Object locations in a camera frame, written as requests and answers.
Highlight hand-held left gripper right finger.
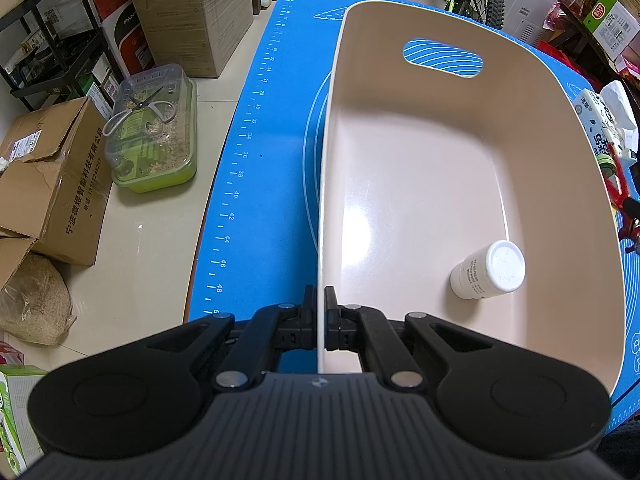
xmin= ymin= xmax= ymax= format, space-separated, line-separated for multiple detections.
xmin=324 ymin=285 xmax=493 ymax=391

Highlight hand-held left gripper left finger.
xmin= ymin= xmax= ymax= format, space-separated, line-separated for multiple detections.
xmin=145 ymin=285 xmax=319 ymax=393

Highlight white pill bottle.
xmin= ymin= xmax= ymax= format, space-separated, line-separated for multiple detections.
xmin=449 ymin=240 xmax=527 ymax=302

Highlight beige plastic basket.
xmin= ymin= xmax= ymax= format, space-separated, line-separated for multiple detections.
xmin=316 ymin=1 xmax=632 ymax=396

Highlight red handled pliers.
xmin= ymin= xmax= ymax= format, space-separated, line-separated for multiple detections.
xmin=612 ymin=155 xmax=640 ymax=253

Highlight blue silicone mat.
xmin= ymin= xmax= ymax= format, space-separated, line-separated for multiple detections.
xmin=182 ymin=0 xmax=640 ymax=431

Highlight clear pet cage green base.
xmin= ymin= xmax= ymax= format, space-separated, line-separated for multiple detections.
xmin=102 ymin=63 xmax=198 ymax=194

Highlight bag of wood shavings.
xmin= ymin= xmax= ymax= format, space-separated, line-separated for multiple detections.
xmin=0 ymin=252 xmax=76 ymax=346

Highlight open brown cardboard box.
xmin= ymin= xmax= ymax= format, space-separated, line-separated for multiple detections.
xmin=0 ymin=96 xmax=113 ymax=267

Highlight green white carton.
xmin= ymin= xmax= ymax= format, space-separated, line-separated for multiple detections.
xmin=0 ymin=365 xmax=48 ymax=476

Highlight large taped cardboard box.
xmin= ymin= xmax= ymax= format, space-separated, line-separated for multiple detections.
xmin=120 ymin=0 xmax=255 ymax=79

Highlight red white appliance box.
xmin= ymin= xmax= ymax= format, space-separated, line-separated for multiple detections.
xmin=82 ymin=0 xmax=156 ymax=76

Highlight printed tissue pack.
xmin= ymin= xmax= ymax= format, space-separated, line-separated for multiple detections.
xmin=572 ymin=80 xmax=640 ymax=158

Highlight white appliance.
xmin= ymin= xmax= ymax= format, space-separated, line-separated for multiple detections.
xmin=504 ymin=2 xmax=551 ymax=47

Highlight black metal shelf rack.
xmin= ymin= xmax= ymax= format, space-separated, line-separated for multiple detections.
xmin=0 ymin=0 xmax=126 ymax=111

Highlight green cardboard box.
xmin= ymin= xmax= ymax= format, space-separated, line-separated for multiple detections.
xmin=582 ymin=0 xmax=640 ymax=61

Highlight grey handled scissors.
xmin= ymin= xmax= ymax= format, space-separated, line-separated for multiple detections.
xmin=103 ymin=84 xmax=176 ymax=137

